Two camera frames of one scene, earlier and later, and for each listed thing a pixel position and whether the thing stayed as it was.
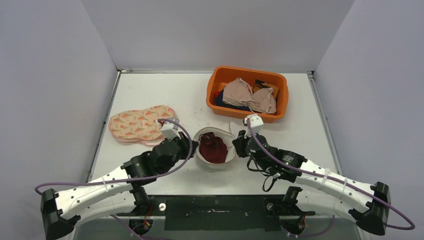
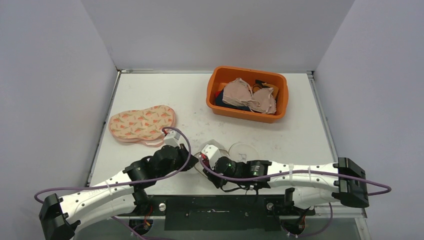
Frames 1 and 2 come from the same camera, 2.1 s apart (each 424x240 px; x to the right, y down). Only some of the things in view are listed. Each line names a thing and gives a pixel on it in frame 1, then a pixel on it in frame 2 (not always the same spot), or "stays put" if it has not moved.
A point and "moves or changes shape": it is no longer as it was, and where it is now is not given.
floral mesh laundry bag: x=141 y=125 stays put
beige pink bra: x=238 y=92 stays put
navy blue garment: x=219 y=101 stays put
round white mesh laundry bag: x=228 y=137 moves or changes shape
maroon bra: x=212 y=148 → x=206 y=162
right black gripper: x=240 y=144 → x=212 y=173
